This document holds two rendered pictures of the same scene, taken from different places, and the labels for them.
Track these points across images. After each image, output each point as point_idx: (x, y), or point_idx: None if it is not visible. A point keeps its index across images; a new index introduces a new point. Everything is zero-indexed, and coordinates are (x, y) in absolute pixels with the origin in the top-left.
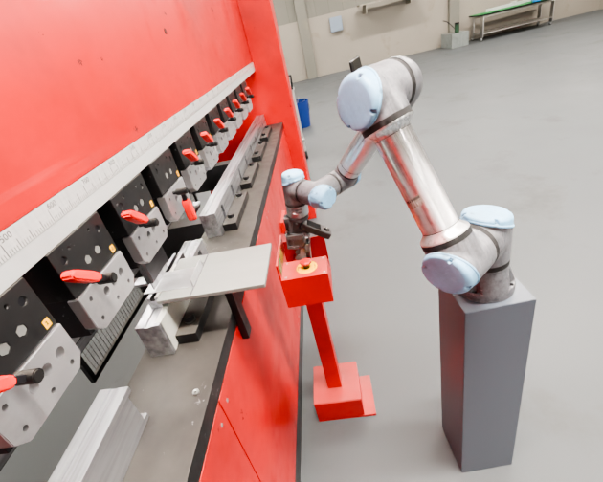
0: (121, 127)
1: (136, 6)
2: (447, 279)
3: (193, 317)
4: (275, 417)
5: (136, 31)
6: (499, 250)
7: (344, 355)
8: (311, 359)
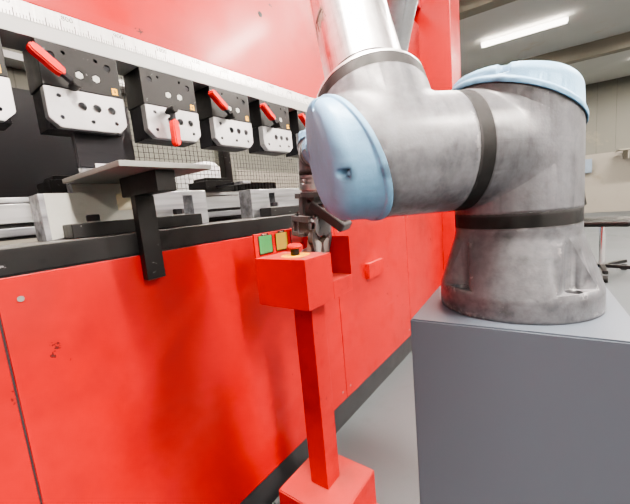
0: (111, 12)
1: None
2: (322, 167)
3: (93, 218)
4: (170, 436)
5: None
6: (494, 132)
7: (380, 464)
8: (338, 446)
